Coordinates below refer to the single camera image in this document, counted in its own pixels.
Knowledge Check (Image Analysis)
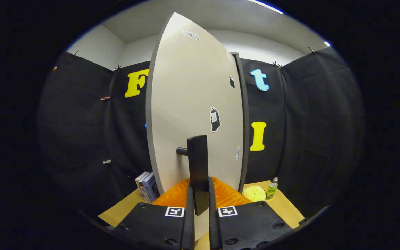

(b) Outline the blue book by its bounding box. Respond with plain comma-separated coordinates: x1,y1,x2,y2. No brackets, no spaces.
143,172,161,203

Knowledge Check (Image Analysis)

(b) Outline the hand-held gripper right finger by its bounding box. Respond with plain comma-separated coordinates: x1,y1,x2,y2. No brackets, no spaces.
208,176,293,250

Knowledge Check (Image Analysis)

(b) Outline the grey shoe cabinet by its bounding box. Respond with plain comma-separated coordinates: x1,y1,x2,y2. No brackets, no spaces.
232,52,251,193

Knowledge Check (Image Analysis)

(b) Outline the black cabinet door handle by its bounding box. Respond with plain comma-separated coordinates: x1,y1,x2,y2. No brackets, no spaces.
176,135,210,216

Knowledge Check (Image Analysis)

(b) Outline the beige shoe cabinet door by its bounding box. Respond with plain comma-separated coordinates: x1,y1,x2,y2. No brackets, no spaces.
145,12,245,242

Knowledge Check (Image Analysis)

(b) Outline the long ceiling light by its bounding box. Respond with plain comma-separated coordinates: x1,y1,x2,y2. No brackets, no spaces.
247,0,284,15

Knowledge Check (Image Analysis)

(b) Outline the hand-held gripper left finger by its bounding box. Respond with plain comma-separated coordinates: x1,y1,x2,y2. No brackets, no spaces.
111,177,195,250

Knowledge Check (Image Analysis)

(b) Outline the black backdrop cloth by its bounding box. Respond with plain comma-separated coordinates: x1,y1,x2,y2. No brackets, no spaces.
37,45,366,223

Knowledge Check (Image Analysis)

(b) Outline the yellow plush toy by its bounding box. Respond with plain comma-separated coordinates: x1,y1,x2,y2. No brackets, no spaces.
242,185,266,203

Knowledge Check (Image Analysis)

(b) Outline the green drink bottle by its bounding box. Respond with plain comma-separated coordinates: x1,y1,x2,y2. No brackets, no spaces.
265,177,279,200

